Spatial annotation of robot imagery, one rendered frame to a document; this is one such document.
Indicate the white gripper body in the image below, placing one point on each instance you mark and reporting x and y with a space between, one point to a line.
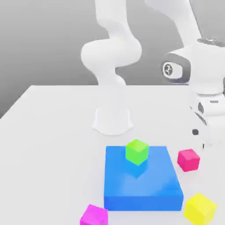
215 130

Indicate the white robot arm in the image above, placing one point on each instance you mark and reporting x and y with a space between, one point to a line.
112 51

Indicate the small red cube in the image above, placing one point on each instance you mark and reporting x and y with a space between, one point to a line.
189 160

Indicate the small yellow cube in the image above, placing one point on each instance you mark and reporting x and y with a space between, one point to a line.
199 209

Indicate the small green cube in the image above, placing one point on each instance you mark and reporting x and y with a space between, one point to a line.
137 152

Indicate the small blue cube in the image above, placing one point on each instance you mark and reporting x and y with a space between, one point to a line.
138 170

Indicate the small magenta cube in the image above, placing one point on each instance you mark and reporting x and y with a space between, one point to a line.
94 216

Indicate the large blue box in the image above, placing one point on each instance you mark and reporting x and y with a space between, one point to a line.
154 193

